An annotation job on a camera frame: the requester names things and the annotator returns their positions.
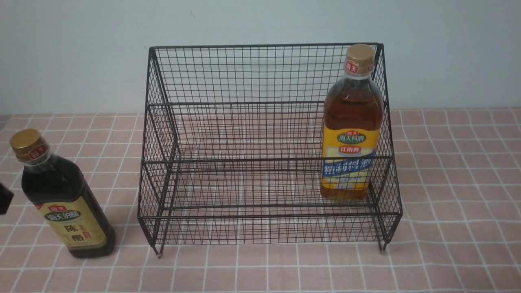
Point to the black wire mesh shelf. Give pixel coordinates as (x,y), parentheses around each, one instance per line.
(232,150)

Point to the dark vinegar bottle gold cap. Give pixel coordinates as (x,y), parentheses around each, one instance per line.
(59,191)

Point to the amber cooking wine bottle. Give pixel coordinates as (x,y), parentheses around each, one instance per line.
(353,115)

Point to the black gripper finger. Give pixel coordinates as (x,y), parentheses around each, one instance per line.
(6,197)

